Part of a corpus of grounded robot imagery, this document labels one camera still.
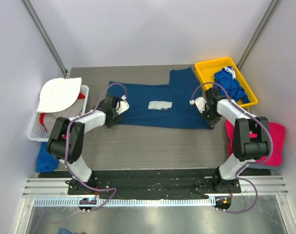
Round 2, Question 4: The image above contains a dark blue mickey t shirt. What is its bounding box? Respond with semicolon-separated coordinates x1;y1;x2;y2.
108;67;210;129

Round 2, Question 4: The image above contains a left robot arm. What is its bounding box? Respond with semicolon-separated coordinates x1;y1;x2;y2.
47;95;130;195

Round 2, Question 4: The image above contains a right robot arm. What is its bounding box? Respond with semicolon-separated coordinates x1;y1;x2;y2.
196;87;273;193

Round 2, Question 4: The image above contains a red t shirt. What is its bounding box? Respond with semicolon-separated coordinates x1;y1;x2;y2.
39;92;85;126

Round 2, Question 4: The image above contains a royal blue t shirt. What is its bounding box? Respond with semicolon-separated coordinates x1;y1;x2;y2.
214;66;250;104

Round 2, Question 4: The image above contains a yellow plastic tray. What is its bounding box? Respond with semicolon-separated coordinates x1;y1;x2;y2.
195;57;259;109

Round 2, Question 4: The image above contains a white t shirt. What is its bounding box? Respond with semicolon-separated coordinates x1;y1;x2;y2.
36;78;82;113

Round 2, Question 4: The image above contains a grey folded t shirt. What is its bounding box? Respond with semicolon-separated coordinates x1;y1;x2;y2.
249;149;284;170

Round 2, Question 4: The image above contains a pink folded t shirt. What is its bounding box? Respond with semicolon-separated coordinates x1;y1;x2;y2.
225;120;286;167

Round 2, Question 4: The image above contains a white plastic laundry basket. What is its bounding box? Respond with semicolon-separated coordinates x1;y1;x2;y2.
27;85;89;142

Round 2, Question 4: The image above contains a blue folded t shirt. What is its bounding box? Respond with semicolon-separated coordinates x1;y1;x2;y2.
35;142;59;173

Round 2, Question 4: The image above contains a checkered cloth bottom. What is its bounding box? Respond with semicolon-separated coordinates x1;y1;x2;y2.
57;228;79;234

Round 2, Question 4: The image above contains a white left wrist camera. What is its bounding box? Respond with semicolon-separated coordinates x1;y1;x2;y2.
115;95;130;115

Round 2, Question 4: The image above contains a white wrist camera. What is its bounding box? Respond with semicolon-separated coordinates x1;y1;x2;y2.
115;95;130;115
189;97;207;114

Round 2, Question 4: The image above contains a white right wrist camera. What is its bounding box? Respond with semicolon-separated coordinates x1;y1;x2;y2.
189;97;207;114

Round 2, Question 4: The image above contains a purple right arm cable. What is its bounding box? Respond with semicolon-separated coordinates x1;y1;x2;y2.
190;82;274;214

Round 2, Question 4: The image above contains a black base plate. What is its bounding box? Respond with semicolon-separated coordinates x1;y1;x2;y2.
68;169;241;200

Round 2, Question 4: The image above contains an aluminium frame post right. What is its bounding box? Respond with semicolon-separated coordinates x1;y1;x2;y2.
237;0;281;70

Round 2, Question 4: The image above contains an aluminium frame post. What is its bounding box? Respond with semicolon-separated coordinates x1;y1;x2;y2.
237;0;281;70
21;0;68;77

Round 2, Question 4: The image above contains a slotted cable duct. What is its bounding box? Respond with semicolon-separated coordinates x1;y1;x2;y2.
34;196;216;208

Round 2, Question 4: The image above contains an aluminium frame post left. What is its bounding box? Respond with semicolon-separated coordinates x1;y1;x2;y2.
21;0;68;77

